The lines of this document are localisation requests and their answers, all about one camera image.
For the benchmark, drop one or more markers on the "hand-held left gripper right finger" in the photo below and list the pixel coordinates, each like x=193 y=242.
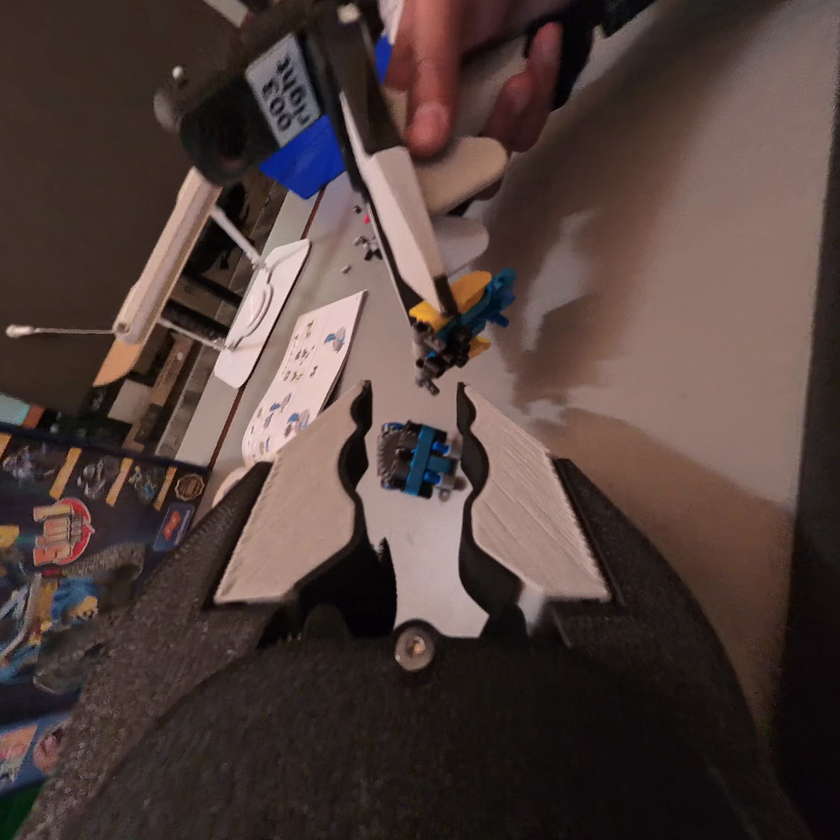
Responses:
x=531 y=518

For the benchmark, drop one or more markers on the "dark blue toy set box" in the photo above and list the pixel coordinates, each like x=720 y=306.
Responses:
x=65 y=525

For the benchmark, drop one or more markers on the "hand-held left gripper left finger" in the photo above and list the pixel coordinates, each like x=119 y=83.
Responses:
x=295 y=518

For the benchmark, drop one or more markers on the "blue yellow brick assembly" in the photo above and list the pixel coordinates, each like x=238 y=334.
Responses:
x=472 y=308

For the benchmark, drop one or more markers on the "person's right hand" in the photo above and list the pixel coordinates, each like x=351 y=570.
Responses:
x=426 y=72

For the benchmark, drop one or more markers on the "pile of loose brick pieces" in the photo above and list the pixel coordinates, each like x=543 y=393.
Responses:
x=364 y=243

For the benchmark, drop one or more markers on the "open instruction booklet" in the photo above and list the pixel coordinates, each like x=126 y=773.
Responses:
x=315 y=354

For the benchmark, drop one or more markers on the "blue plastic bin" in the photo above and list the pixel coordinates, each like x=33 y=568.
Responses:
x=305 y=161

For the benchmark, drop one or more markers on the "black partition panel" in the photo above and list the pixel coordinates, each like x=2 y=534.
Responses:
x=79 y=164

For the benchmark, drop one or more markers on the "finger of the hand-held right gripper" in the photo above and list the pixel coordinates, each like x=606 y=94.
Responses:
x=410 y=216

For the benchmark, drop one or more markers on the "white desk lamp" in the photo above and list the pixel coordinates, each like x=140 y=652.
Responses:
x=269 y=295

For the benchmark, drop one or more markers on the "black blue gear brick assembly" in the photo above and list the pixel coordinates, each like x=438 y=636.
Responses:
x=420 y=459

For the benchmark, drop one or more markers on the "green plastic bin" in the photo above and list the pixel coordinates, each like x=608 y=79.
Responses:
x=16 y=817

